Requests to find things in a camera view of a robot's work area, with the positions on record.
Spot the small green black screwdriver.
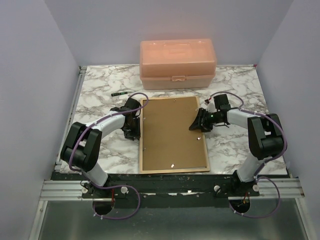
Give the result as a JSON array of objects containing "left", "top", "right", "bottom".
[{"left": 110, "top": 91, "right": 134, "bottom": 97}]

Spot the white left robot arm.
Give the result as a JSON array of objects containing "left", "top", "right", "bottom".
[{"left": 60, "top": 97, "right": 143, "bottom": 198}]

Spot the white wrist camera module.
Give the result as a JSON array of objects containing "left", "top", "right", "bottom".
[{"left": 204, "top": 98, "right": 217, "bottom": 113}]

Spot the aluminium extrusion frame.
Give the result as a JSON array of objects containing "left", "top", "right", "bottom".
[{"left": 27, "top": 65, "right": 308, "bottom": 240}]

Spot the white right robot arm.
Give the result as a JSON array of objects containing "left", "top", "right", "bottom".
[{"left": 189, "top": 91, "right": 288, "bottom": 196}]

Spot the rectangular picture frame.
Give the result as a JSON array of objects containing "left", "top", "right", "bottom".
[{"left": 138, "top": 95, "right": 211, "bottom": 175}]

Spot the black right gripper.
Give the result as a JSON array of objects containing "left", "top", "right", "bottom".
[{"left": 189, "top": 108, "right": 222, "bottom": 133}]

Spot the brown cardboard backing sheet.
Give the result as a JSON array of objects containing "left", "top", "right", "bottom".
[{"left": 142, "top": 98, "right": 208, "bottom": 171}]

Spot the orange translucent plastic toolbox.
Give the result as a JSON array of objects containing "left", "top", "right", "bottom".
[{"left": 139, "top": 38, "right": 217, "bottom": 90}]

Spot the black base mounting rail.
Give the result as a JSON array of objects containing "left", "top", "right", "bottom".
[{"left": 49, "top": 172, "right": 261, "bottom": 210}]

